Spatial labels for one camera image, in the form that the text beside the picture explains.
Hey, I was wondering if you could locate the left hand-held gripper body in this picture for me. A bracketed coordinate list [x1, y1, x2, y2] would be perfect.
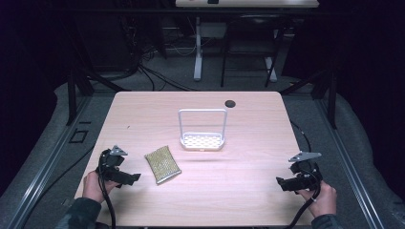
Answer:
[96, 144, 129, 183]

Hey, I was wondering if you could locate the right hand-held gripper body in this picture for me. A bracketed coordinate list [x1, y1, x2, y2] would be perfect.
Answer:
[288, 151, 324, 189]

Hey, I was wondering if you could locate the gold mesh scouring sponge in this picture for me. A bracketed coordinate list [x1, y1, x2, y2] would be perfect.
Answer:
[143, 145, 182, 186]

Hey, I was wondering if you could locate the white sponge rack with handle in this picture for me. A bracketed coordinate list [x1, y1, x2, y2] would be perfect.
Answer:
[177, 108, 229, 152]

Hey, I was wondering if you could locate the person's right hand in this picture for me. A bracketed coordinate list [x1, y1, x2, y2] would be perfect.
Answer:
[293, 179, 338, 219]

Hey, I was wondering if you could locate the person's left hand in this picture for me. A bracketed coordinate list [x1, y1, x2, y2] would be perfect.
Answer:
[82, 170, 119, 204]

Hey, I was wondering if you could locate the white desk leg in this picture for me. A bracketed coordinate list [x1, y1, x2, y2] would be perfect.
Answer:
[265, 30, 279, 84]
[193, 15, 204, 82]

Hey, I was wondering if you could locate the black metal stool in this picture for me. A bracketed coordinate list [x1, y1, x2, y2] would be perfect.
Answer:
[220, 12, 287, 89]

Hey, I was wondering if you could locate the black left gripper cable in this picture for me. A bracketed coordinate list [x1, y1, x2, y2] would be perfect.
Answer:
[96, 149, 117, 229]

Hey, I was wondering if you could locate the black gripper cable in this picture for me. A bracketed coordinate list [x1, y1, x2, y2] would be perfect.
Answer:
[282, 170, 323, 229]
[96, 149, 117, 229]

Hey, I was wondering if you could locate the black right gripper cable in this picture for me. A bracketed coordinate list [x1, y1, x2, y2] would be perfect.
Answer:
[282, 170, 323, 229]

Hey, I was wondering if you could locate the thin black floor cable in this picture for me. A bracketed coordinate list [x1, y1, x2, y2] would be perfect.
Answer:
[288, 119, 313, 154]
[30, 143, 96, 211]

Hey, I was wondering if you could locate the grey metal floor rail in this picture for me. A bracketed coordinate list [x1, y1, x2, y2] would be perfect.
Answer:
[5, 94, 94, 229]
[313, 98, 387, 229]

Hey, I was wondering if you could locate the black metal frame stand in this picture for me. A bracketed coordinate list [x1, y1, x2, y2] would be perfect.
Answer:
[61, 18, 132, 127]
[280, 56, 339, 130]

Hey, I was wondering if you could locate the bundle of floor cables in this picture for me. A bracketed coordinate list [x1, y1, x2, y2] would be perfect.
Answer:
[117, 12, 200, 94]

